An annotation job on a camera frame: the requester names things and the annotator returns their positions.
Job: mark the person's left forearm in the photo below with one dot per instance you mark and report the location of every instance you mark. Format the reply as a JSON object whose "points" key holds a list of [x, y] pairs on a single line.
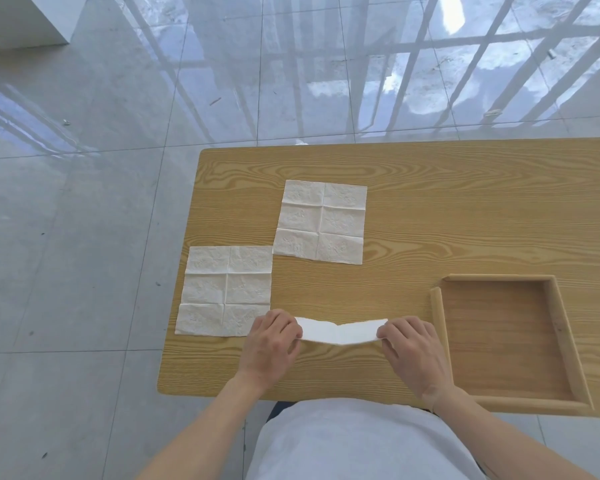
{"points": [[205, 434]]}

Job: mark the small pale litter scrap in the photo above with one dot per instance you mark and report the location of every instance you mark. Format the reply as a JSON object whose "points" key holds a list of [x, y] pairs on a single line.
{"points": [[492, 113]]}

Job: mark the white shirt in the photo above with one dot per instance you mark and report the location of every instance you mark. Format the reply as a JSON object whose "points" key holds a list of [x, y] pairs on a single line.
{"points": [[355, 444]]}

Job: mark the white square pillar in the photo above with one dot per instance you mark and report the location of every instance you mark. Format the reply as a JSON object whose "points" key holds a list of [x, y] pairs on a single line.
{"points": [[20, 19]]}

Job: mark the dark blue trousers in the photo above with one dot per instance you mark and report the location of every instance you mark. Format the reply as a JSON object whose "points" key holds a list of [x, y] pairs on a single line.
{"points": [[276, 409]]}

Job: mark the white paper napkin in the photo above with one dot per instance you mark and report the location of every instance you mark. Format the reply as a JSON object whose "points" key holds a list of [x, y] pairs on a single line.
{"points": [[340, 334], [320, 222], [220, 289]]}

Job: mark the wooden tray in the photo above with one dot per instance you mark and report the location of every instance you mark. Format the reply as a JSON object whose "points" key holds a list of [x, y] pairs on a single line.
{"points": [[500, 334]]}

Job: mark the person's right hand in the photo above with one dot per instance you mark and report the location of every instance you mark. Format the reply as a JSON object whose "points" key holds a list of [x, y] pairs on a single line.
{"points": [[420, 359]]}

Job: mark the person's right forearm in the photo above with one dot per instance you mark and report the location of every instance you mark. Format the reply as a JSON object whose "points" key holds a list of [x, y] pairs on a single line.
{"points": [[500, 444]]}

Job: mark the person's left hand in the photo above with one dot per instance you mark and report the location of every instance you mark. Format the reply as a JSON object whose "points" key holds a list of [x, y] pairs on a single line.
{"points": [[267, 349]]}

